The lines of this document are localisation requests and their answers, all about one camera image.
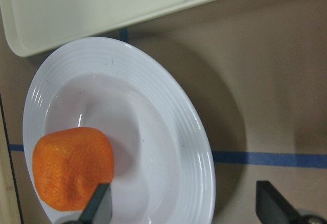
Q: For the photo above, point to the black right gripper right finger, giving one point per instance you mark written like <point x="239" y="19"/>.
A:
<point x="271" y="206"/>

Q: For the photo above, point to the orange fruit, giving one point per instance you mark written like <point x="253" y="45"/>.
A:
<point x="68" y="166"/>

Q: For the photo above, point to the white round plate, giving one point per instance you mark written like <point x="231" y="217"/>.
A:
<point x="164" y="171"/>

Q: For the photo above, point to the cream bear tray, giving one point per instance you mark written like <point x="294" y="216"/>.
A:
<point x="35" y="26"/>

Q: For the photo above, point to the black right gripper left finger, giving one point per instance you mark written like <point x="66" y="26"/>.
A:
<point x="99" y="209"/>

